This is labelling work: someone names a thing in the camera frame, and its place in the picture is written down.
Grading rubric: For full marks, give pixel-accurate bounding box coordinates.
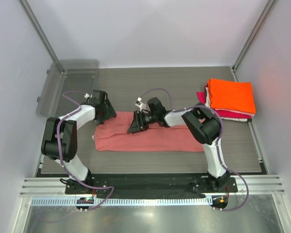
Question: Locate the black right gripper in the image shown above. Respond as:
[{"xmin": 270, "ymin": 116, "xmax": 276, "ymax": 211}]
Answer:
[{"xmin": 128, "ymin": 111, "xmax": 158, "ymax": 134}]

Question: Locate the salmon pink t shirt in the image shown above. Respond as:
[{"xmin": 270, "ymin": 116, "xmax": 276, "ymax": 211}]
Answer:
[{"xmin": 93, "ymin": 112, "xmax": 204, "ymax": 152}]

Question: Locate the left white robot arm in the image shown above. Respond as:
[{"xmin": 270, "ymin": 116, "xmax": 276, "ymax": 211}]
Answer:
[{"xmin": 41, "ymin": 90, "xmax": 116, "ymax": 194}]

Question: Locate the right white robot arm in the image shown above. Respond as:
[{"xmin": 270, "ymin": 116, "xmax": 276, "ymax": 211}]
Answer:
[{"xmin": 127, "ymin": 97, "xmax": 230, "ymax": 192}]

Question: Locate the clear grey plastic bin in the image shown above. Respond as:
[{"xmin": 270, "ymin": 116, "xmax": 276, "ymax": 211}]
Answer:
[{"xmin": 36, "ymin": 59, "xmax": 99, "ymax": 118}]

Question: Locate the magenta folded t shirt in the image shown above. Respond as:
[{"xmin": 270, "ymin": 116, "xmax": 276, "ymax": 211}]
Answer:
[{"xmin": 197, "ymin": 92, "xmax": 252, "ymax": 122}]

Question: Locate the white folded t shirt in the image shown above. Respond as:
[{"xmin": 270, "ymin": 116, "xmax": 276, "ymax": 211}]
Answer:
[{"xmin": 205, "ymin": 85, "xmax": 212, "ymax": 108}]

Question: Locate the orange folded t shirt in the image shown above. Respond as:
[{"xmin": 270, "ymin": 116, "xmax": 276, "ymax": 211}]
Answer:
[{"xmin": 207, "ymin": 79, "xmax": 256, "ymax": 116}]

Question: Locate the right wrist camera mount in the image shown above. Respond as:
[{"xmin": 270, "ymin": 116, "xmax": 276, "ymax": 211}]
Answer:
[{"xmin": 135, "ymin": 97, "xmax": 146, "ymax": 111}]

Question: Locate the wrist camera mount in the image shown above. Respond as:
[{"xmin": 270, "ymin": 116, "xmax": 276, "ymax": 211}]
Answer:
[
  {"xmin": 84, "ymin": 93, "xmax": 92, "ymax": 99},
  {"xmin": 135, "ymin": 97, "xmax": 146, "ymax": 111}
]

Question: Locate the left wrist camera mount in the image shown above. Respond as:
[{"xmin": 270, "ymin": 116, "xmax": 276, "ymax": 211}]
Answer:
[{"xmin": 84, "ymin": 93, "xmax": 92, "ymax": 99}]

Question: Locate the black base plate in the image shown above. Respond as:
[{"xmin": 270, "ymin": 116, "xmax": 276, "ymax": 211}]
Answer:
[{"xmin": 64, "ymin": 172, "xmax": 238, "ymax": 195}]

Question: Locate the slotted white cable duct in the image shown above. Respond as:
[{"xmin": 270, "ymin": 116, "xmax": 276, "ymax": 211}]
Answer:
[{"xmin": 31, "ymin": 196, "xmax": 212, "ymax": 207}]

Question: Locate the aluminium frame rail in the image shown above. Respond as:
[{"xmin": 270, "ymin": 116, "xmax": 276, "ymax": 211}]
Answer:
[{"xmin": 20, "ymin": 175, "xmax": 285, "ymax": 197}]

